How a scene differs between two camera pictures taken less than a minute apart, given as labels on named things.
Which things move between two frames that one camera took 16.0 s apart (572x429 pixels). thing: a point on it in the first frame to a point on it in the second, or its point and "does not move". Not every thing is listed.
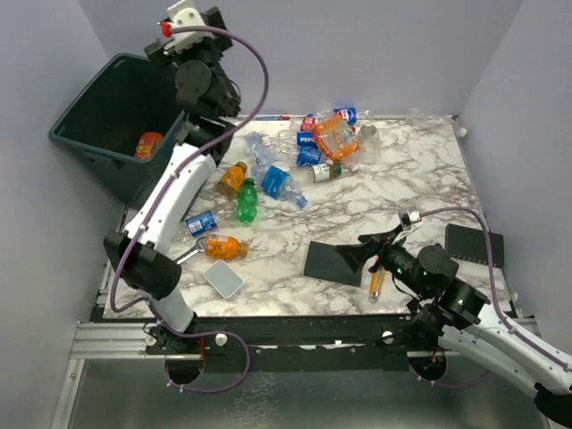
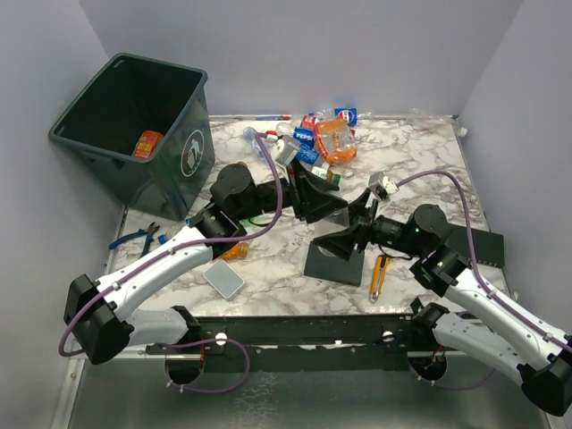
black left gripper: x=157 y=52 to x=313 y=197
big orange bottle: x=336 y=136 does not move
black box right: x=469 y=243 does not move
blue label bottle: x=308 y=153 does not move
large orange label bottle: x=148 y=142 does not move
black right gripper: x=357 y=254 to x=343 y=242
